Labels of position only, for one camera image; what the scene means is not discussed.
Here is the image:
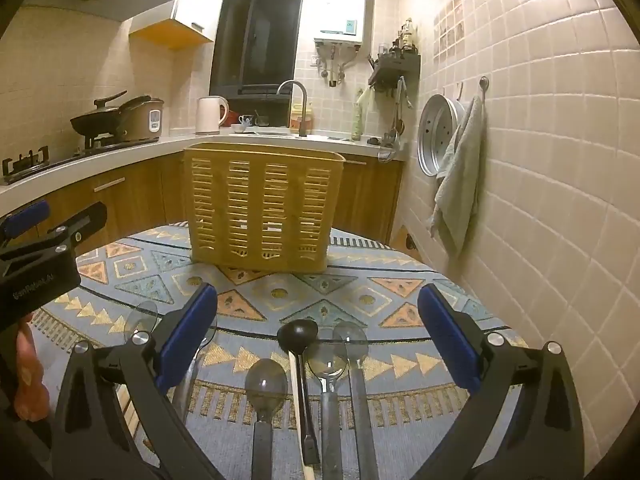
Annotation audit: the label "small black ladle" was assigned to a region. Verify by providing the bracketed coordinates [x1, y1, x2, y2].
[276, 319, 322, 466]

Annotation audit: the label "hanging pale rag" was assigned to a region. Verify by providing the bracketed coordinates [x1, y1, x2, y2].
[355, 87, 373, 142]

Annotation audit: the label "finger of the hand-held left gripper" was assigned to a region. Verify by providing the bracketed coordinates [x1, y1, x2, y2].
[30, 201, 109, 261]
[0, 200, 52, 241]

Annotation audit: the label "brown rice cooker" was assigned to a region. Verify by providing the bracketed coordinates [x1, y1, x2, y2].
[117, 95, 166, 142]

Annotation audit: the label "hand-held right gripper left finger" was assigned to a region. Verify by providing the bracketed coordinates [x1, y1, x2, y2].
[50, 282, 226, 480]

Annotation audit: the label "round metal steamer tray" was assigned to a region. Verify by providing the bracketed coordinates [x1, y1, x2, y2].
[416, 94, 468, 177]

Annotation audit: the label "white water heater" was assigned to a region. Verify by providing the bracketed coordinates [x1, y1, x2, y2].
[314, 0, 367, 46]

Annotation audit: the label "patterned blue tablecloth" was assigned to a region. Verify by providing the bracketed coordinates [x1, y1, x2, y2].
[30, 220, 531, 480]

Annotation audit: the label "yellow detergent bottle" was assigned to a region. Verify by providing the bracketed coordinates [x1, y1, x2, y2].
[289, 102, 314, 133]

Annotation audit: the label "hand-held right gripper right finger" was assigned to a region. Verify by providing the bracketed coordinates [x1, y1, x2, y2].
[412, 284, 587, 480]

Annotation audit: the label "person's left hand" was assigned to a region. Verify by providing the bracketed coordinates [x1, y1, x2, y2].
[12, 310, 52, 422]

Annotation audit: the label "white electric kettle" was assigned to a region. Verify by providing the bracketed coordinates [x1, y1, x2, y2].
[194, 96, 230, 136]

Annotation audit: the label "black frying pan with lid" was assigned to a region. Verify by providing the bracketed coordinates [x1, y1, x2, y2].
[70, 91, 128, 140]

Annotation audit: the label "black gas stove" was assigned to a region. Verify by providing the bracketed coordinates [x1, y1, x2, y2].
[0, 137, 161, 186]

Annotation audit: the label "metal sink faucet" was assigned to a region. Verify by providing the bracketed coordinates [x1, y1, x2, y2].
[276, 80, 310, 138]

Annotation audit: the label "white kitchen countertop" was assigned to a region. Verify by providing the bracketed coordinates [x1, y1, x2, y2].
[0, 132, 406, 216]

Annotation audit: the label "dark kitchen window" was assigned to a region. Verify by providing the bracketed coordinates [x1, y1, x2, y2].
[209, 0, 307, 101]

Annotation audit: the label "wooden base cabinets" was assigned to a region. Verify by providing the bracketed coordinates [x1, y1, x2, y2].
[0, 152, 403, 261]

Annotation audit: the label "hanging metal ladle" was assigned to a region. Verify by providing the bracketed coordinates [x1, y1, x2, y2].
[382, 77, 413, 161]

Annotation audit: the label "white wall cabinet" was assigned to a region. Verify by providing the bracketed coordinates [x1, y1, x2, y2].
[129, 0, 232, 52]

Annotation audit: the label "black wall shelf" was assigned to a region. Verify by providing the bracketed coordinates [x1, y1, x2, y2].
[368, 54, 422, 88]

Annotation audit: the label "pale green towel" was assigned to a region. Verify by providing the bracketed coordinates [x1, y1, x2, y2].
[429, 95, 485, 260]

